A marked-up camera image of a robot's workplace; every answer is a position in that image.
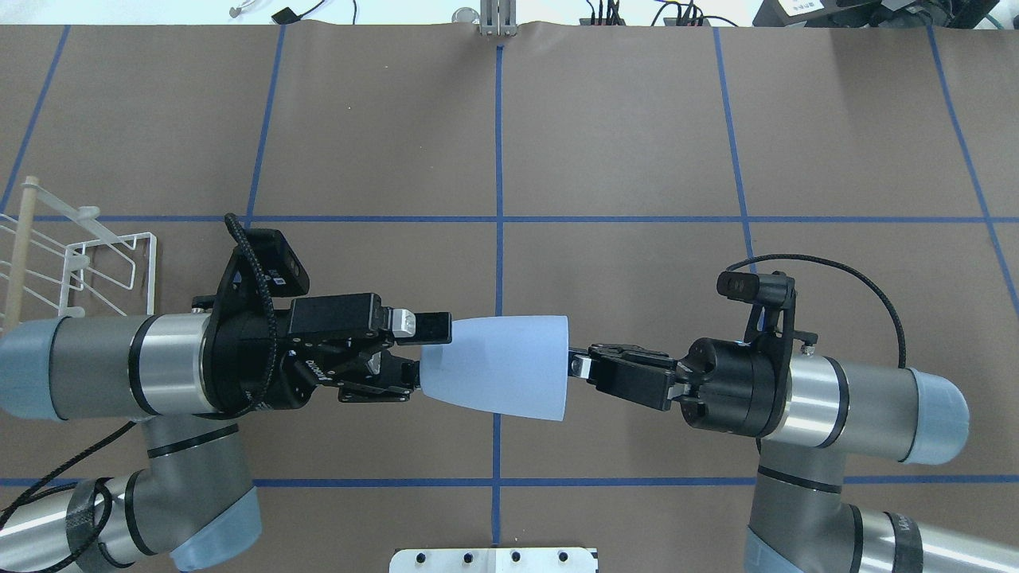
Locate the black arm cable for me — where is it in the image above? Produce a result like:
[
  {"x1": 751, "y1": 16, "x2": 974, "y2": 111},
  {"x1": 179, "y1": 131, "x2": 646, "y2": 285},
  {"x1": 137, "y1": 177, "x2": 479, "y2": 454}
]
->
[
  {"x1": 744, "y1": 254, "x2": 908, "y2": 369},
  {"x1": 0, "y1": 212, "x2": 279, "y2": 573}
]

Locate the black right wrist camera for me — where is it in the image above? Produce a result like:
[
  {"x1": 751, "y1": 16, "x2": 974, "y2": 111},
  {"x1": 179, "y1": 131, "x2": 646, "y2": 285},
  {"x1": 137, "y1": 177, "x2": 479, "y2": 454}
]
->
[{"x1": 716, "y1": 271, "x2": 795, "y2": 309}]

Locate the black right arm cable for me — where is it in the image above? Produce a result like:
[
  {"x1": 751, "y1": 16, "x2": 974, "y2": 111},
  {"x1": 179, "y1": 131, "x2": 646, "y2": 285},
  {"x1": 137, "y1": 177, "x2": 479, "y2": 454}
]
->
[{"x1": 744, "y1": 254, "x2": 908, "y2": 369}]

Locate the white wire cup holder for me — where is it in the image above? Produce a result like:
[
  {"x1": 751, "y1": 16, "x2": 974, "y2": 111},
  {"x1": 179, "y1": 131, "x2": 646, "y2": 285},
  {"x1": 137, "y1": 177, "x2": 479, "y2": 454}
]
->
[{"x1": 2, "y1": 177, "x2": 158, "y2": 333}]

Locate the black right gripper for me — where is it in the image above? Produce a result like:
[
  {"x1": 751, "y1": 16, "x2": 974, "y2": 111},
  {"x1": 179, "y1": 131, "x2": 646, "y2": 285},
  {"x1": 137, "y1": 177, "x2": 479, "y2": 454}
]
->
[{"x1": 570, "y1": 337, "x2": 780, "y2": 438}]

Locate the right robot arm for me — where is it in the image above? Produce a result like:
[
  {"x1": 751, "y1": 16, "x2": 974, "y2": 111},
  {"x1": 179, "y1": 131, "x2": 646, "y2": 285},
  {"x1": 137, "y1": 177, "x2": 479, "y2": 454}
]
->
[{"x1": 568, "y1": 338, "x2": 1017, "y2": 572}]

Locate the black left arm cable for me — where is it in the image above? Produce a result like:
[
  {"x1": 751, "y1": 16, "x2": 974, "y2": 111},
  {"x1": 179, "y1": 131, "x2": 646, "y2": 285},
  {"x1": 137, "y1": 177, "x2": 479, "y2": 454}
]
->
[{"x1": 0, "y1": 212, "x2": 279, "y2": 573}]

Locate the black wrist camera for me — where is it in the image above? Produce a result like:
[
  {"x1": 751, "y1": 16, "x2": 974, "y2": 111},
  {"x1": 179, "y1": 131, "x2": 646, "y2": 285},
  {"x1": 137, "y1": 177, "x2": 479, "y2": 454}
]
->
[
  {"x1": 245, "y1": 228, "x2": 310, "y2": 298},
  {"x1": 716, "y1": 271, "x2": 795, "y2": 309}
]

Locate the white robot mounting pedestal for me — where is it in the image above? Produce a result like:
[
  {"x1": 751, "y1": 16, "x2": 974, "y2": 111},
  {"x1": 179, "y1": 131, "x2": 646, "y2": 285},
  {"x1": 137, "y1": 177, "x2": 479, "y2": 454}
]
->
[{"x1": 388, "y1": 546, "x2": 600, "y2": 572}]

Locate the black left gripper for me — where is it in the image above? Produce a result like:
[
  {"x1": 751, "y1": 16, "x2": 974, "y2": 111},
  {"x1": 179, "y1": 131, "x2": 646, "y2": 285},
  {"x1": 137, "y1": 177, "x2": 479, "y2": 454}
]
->
[{"x1": 192, "y1": 247, "x2": 454, "y2": 415}]

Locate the blue plastic cup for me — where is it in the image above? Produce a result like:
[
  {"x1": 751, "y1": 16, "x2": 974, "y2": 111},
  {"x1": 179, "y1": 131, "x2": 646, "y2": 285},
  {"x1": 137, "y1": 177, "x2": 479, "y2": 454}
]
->
[{"x1": 420, "y1": 315, "x2": 570, "y2": 422}]

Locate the aluminium frame post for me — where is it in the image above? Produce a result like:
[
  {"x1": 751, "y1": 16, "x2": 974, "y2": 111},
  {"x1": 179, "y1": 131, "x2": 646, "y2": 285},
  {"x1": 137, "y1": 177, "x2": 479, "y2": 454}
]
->
[{"x1": 478, "y1": 0, "x2": 519, "y2": 37}]

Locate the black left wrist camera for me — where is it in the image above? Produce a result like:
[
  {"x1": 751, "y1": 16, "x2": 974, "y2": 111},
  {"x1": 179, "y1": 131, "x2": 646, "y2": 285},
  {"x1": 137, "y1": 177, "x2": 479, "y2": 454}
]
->
[{"x1": 245, "y1": 228, "x2": 310, "y2": 298}]

